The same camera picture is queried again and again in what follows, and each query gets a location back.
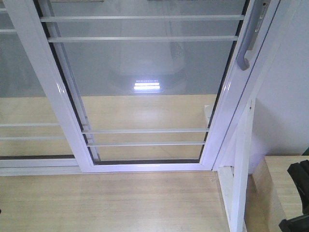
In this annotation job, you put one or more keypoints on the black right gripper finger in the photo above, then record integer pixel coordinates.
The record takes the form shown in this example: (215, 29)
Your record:
(297, 224)
(299, 173)

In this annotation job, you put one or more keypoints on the grey curved door handle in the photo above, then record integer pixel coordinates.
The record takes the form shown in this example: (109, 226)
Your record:
(242, 62)

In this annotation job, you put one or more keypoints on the white framed sliding glass door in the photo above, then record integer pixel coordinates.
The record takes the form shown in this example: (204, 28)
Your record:
(144, 166)

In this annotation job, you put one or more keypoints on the light wooden platform box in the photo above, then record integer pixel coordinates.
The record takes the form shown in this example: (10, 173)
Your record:
(272, 195)

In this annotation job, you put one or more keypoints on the white wooden support brace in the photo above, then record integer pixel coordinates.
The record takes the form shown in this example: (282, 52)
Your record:
(233, 179)

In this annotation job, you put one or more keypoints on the white fixed glass panel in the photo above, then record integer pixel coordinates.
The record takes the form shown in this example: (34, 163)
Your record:
(39, 128)

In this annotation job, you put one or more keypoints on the white door frame post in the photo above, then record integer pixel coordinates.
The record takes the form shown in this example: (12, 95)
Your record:
(263, 72)

